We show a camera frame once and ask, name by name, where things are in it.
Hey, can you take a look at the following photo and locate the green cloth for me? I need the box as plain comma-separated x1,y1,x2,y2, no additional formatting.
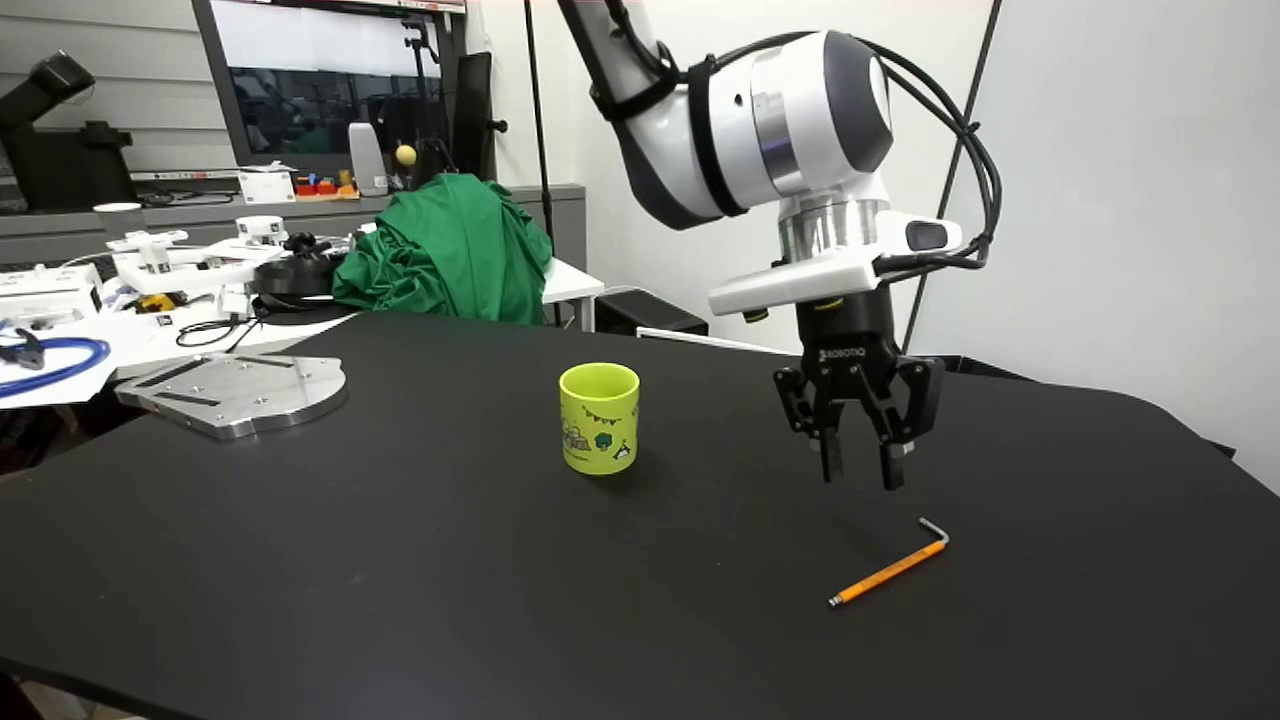
328,168,555,333

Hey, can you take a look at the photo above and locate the white lidded container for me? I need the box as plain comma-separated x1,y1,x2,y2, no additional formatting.
237,162,302,207

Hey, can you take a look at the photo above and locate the slanted black pole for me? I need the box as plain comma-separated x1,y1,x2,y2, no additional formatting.
900,0,1005,361

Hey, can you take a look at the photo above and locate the silver metal plate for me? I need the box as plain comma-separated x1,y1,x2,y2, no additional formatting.
112,350,351,443

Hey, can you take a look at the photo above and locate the white device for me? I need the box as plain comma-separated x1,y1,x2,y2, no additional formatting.
104,212,294,291

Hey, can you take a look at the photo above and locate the white box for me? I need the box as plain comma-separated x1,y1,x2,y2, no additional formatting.
0,259,104,333

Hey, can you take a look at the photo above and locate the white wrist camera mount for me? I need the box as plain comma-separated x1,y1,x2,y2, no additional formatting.
706,212,968,319

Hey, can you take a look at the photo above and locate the black upright panel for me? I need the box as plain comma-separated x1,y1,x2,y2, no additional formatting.
452,47,513,184

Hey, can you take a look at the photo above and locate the black box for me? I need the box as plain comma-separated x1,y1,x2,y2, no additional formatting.
593,289,712,340

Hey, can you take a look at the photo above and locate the black cable loop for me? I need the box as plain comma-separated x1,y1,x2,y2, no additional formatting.
172,314,261,356

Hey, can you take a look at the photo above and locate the yellow mug with print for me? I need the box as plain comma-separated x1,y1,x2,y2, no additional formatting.
555,361,646,480

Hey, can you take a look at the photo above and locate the upright black pole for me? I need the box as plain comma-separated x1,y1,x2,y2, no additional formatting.
522,0,562,243

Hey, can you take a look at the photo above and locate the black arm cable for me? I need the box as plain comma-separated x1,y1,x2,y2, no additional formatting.
859,37,1008,280

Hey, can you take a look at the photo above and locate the white bottle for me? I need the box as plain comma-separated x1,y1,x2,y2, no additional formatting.
346,119,394,201

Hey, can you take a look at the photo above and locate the black table cover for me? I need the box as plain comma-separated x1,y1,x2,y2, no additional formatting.
0,314,1280,720

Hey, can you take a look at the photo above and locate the grey workbench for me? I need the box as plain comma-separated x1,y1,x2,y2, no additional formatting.
0,184,593,272

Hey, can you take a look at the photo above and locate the dark framed monitor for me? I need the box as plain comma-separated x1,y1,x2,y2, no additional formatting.
191,0,471,175

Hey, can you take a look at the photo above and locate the black round bag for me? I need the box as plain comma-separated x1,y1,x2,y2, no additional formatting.
249,235,351,323

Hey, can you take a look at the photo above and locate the blue cable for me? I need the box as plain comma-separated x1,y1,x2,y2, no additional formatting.
0,333,116,402

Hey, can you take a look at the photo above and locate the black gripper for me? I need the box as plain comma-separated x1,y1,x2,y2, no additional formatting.
774,291,950,494

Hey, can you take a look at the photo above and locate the black machine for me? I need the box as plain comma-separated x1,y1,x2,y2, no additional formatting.
0,53,142,215

